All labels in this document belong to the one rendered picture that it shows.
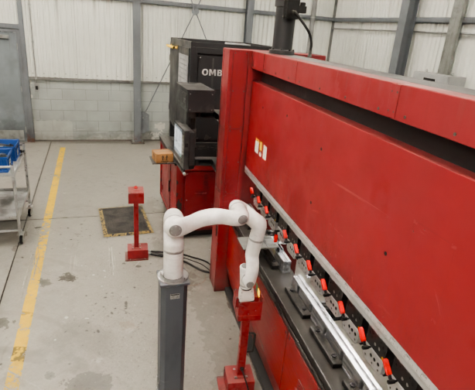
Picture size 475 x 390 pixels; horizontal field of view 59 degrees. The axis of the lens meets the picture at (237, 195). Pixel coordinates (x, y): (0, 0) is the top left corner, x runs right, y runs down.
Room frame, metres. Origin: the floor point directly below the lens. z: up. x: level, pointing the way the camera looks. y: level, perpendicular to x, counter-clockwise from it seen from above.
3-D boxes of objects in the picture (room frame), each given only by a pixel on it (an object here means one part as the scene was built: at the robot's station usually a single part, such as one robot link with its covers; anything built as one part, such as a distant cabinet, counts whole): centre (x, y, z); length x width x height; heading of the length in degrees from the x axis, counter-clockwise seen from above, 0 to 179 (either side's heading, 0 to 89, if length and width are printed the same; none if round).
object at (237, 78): (3.83, -0.22, 1.15); 0.85 x 0.25 x 2.30; 106
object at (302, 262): (2.29, -0.47, 1.18); 0.15 x 0.09 x 0.17; 16
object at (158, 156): (4.69, 0.90, 1.04); 0.30 x 0.26 x 0.12; 20
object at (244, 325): (2.42, -0.13, 0.39); 0.05 x 0.05 x 0.54; 11
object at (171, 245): (2.28, 0.36, 1.30); 0.19 x 0.12 x 0.24; 13
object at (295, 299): (2.24, -0.43, 0.89); 0.30 x 0.05 x 0.03; 16
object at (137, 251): (4.16, 1.07, 0.41); 0.25 x 0.20 x 0.83; 106
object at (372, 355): (1.52, -0.69, 1.18); 0.15 x 0.09 x 0.17; 16
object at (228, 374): (2.41, -0.10, 0.06); 0.25 x 0.20 x 0.12; 101
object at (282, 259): (2.79, -0.33, 0.92); 0.39 x 0.06 x 0.10; 16
